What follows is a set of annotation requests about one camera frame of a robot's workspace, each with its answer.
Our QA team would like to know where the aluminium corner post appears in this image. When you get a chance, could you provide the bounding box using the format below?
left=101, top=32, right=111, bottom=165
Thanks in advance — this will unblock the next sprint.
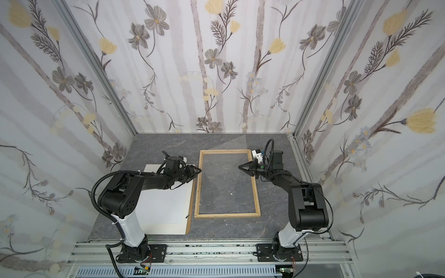
left=52, top=0, right=137, bottom=137
left=292, top=0, right=365, bottom=138

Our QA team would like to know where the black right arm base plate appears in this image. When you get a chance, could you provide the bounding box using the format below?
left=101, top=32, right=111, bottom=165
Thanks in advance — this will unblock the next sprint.
left=254, top=244, right=304, bottom=262

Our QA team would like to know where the light wooden picture frame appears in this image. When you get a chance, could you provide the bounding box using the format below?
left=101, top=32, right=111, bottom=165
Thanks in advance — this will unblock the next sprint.
left=194, top=149, right=261, bottom=219

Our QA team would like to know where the white slotted cable duct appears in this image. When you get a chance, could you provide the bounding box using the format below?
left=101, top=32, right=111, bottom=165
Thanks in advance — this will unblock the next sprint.
left=74, top=265, right=283, bottom=278

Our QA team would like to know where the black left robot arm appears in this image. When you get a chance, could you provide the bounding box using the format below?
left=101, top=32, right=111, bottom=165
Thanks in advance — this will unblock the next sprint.
left=90, top=154, right=202, bottom=247

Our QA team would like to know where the black corrugated left cable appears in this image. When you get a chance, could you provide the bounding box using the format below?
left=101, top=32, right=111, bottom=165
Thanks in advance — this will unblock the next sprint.
left=89, top=169, right=154, bottom=278

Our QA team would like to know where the white photo mat board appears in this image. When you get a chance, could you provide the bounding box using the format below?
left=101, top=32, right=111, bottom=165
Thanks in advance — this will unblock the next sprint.
left=135, top=181, right=192, bottom=235

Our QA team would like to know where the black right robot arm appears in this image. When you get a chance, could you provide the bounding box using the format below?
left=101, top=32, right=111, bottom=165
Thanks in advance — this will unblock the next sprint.
left=238, top=151, right=330, bottom=249

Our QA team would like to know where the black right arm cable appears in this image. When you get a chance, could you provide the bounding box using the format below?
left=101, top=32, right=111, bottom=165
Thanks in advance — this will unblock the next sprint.
left=291, top=187, right=334, bottom=278

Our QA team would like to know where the clear acrylic sheet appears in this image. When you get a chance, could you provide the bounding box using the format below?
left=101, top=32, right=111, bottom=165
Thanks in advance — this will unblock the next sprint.
left=199, top=136, right=256, bottom=214

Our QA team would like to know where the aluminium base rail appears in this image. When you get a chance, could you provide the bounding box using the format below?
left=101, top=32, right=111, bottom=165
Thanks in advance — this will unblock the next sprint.
left=64, top=237, right=353, bottom=278

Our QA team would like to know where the aluminium corner post right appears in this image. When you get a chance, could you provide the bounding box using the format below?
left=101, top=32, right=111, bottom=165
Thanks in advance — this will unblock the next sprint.
left=292, top=0, right=365, bottom=138

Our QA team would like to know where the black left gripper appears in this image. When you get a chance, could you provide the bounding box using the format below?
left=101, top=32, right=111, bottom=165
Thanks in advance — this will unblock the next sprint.
left=173, top=164, right=202, bottom=183

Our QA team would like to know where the aluminium corner post left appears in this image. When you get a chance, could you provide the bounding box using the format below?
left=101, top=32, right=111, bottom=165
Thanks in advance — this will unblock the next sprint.
left=52, top=0, right=137, bottom=137

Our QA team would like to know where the brown wooden backing board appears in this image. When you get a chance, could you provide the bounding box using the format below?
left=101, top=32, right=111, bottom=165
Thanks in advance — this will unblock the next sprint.
left=185, top=178, right=197, bottom=235

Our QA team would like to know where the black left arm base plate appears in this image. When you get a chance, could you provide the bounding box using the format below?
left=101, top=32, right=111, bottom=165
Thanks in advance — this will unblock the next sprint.
left=148, top=244, right=168, bottom=263

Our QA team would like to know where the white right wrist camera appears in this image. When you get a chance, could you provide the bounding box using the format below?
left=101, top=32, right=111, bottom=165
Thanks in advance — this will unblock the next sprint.
left=251, top=149, right=264, bottom=163

